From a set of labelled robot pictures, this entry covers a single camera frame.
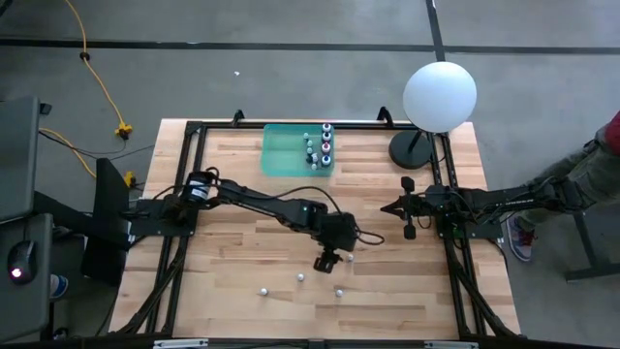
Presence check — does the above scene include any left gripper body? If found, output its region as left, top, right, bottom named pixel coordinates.
left=307, top=202, right=362, bottom=261

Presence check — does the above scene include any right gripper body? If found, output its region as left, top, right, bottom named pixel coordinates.
left=401, top=176, right=454, bottom=241

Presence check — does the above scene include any teal translucent plastic bin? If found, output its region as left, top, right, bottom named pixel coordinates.
left=260, top=123, right=336, bottom=178

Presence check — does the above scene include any white globe lamp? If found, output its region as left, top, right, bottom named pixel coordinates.
left=387, top=61, right=479, bottom=171

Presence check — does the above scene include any person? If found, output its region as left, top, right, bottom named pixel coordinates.
left=506, top=110, right=620, bottom=264

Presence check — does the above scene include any black metal stand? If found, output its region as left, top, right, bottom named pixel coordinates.
left=32, top=157, right=133, bottom=288

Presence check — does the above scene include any person's shoe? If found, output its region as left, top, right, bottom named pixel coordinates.
left=49, top=273, right=70, bottom=300

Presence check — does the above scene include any dark grey desk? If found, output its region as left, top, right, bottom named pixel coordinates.
left=0, top=212, right=53, bottom=343

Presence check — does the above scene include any black computer mouse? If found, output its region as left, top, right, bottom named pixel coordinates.
left=6, top=238, right=38, bottom=286

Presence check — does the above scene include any dark grey cabinet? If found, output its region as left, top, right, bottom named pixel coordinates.
left=0, top=95, right=41, bottom=224

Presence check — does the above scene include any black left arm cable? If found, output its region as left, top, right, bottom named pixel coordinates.
left=205, top=167, right=387, bottom=246

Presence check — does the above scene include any black aluminium rig frame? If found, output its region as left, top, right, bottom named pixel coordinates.
left=109, top=106, right=523, bottom=340

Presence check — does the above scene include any silver metal bracket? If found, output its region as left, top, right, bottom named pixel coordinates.
left=153, top=338, right=210, bottom=349
left=424, top=340, right=480, bottom=349

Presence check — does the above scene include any dark grey table frame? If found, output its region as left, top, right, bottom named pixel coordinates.
left=564, top=193, right=620, bottom=283

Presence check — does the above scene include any yellow extension cord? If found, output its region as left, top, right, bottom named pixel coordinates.
left=62, top=0, right=135, bottom=142
left=38, top=126, right=139, bottom=190

